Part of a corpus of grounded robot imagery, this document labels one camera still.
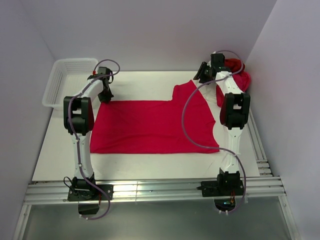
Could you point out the dark red t-shirt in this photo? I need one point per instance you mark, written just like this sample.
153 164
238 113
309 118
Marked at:
236 66

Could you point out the pink t-shirt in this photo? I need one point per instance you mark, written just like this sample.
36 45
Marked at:
243 81

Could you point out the aluminium mounting rail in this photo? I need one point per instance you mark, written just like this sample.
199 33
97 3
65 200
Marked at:
46 193

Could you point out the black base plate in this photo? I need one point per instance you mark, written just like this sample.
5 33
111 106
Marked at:
80 195
213 189

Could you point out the bright red t-shirt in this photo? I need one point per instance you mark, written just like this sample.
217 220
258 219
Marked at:
155 126

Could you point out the white t-shirt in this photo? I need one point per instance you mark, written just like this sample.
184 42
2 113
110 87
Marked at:
208 91

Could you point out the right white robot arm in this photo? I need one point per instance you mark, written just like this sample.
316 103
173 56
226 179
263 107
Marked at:
234 115

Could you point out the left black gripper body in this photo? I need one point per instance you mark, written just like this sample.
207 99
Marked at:
106 95

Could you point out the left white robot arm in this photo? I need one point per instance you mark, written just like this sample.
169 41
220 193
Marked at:
78 120

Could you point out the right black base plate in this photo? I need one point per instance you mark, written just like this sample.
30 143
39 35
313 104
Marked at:
213 189

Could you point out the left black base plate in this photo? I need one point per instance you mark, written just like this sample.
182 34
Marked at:
80 195

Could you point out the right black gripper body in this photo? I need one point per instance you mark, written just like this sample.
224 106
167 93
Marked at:
205 76

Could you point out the white plastic mesh basket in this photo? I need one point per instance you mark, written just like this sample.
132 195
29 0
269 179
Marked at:
67 77

